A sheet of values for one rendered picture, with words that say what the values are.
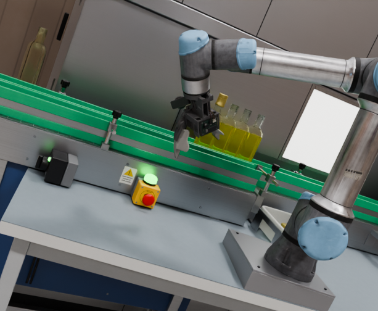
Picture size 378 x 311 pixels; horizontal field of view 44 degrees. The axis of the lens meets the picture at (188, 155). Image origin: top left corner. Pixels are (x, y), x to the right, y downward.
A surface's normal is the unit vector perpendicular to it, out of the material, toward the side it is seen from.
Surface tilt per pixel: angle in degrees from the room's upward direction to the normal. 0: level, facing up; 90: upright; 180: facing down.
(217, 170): 90
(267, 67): 109
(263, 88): 90
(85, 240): 0
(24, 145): 90
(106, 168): 90
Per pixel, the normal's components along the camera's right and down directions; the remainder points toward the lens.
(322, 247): -0.17, 0.26
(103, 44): 0.26, 0.33
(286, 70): -0.17, 0.50
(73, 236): 0.38, -0.90
